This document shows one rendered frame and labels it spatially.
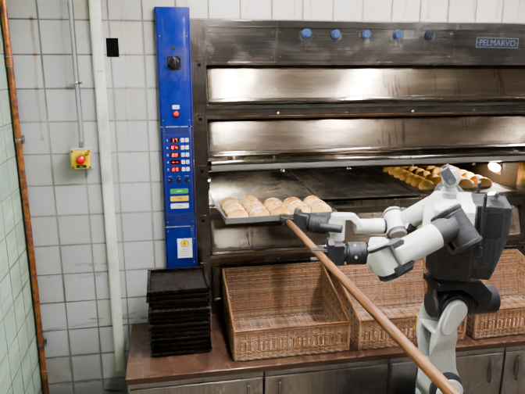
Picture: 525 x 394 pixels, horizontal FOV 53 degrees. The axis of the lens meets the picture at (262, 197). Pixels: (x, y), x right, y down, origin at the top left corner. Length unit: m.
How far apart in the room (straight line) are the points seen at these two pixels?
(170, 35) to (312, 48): 0.70
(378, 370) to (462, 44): 1.71
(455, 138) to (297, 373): 1.49
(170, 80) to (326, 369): 1.54
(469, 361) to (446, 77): 1.45
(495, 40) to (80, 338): 2.69
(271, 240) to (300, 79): 0.85
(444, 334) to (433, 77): 1.39
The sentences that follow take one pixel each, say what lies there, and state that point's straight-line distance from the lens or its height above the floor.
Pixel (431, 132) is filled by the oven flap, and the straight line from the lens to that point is 3.02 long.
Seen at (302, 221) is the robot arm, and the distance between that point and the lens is 2.41.
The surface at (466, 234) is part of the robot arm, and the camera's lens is 1.89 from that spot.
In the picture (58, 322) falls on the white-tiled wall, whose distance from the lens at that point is 3.00.
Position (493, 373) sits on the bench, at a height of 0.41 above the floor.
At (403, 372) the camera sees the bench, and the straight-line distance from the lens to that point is 2.75.
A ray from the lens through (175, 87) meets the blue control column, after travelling 2.62.
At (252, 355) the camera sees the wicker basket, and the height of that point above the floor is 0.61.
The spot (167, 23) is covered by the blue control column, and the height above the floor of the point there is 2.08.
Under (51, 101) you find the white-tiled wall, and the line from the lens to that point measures 2.70.
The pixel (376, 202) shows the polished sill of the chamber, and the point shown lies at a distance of 2.96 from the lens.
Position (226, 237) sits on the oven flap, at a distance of 2.80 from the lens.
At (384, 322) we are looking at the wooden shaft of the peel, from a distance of 1.56.
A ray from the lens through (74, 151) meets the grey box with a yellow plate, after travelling 2.64.
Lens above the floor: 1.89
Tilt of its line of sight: 14 degrees down
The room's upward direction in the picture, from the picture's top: straight up
